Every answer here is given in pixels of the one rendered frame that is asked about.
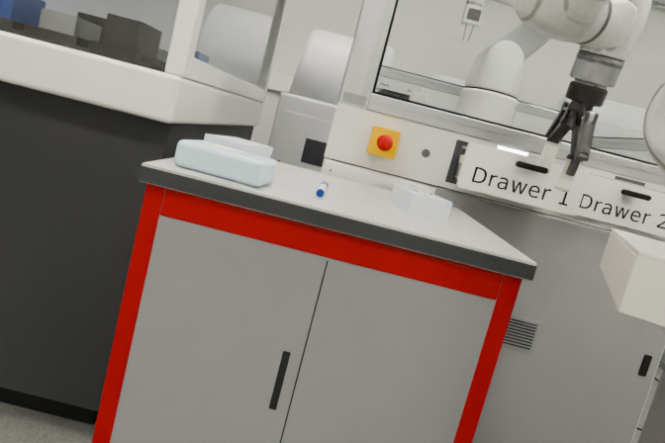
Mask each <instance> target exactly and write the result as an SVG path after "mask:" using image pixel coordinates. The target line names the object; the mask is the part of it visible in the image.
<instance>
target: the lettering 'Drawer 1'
mask: <svg viewBox="0 0 665 443"><path fill-rule="evenodd" d="M477 169H481V170H483V171H484V173H485V176H484V179H483V180H482V181H474V179H475V176H476V172H477ZM486 177H487V172H486V170H485V169H483V168H480V167H476V168H475V171H474V175H473V178H472V182H475V183H483V182H484V181H485V180H486ZM500 179H505V180H506V181H507V183H505V182H499V183H498V185H497V186H498V188H499V189H505V190H507V187H508V183H509V181H508V179H507V178H504V177H501V178H500ZM501 183H502V184H506V186H505V187H504V188H500V184H501ZM519 185H520V194H522V193H523V191H524V189H525V187H526V186H527V184H525V185H524V187H523V188H522V182H519V184H518V185H517V187H516V188H515V180H513V192H515V191H516V189H517V188H518V186H519ZM533 187H536V188H537V189H538V191H533V190H531V189H532V188H533ZM530 191H532V192H535V193H539V191H540V190H539V187H537V186H531V187H530V188H529V190H528V194H529V195H530V196H531V197H533V198H537V197H538V196H532V195H531V193H530ZM562 192H565V191H562ZM567 193H568V192H565V195H564V198H563V202H562V203H558V204H560V205H564V206H567V204H564V203H565V199H566V196H567Z"/></svg>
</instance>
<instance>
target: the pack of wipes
mask: <svg viewBox="0 0 665 443"><path fill-rule="evenodd" d="M174 163H175V164H176V165H177V166H180V167H184V168H187V169H191V170H195V171H198V172H202V173H206V174H209V175H213V176H217V177H220V178H224V179H228V180H231V181H235V182H239V183H241V184H245V185H249V186H252V187H261V186H264V185H267V184H270V183H272V182H273V180H274V177H275V173H276V169H277V162H276V161H275V160H274V159H271V158H268V157H264V156H260V155H256V154H253V153H249V152H245V151H241V150H238V149H234V148H230V147H226V146H223V145H219V144H215V143H211V142H208V141H204V140H190V139H182V140H180V141H179V142H178V143H177V147H176V151H175V156H174Z"/></svg>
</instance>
